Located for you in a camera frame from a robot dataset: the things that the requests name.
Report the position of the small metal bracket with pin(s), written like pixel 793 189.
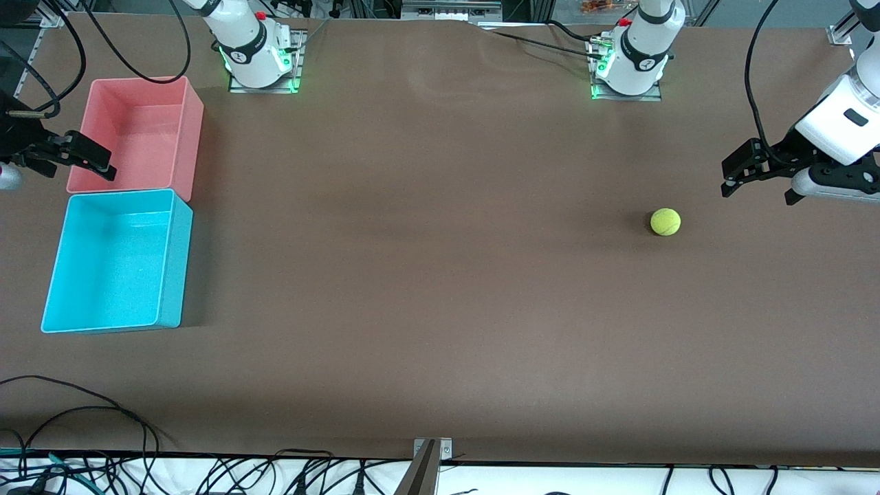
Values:
pixel 447 450

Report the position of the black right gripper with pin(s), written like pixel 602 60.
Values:
pixel 15 136

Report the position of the aluminium frame corner bracket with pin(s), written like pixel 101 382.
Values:
pixel 53 17
pixel 839 34

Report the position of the yellow-green tennis ball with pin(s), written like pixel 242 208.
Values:
pixel 665 222

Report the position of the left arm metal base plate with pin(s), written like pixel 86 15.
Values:
pixel 650 97

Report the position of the grey metal device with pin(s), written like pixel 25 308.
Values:
pixel 447 10

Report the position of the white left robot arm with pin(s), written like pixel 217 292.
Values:
pixel 643 55

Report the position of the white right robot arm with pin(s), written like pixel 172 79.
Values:
pixel 251 48

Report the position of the pink plastic bin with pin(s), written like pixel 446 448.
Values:
pixel 148 137

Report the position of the orange objects pile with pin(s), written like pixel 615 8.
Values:
pixel 598 7

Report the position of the grey metal bar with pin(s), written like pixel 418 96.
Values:
pixel 419 478

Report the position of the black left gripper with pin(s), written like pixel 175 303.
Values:
pixel 786 152

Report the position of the blue plastic bin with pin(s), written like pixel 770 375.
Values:
pixel 110 268

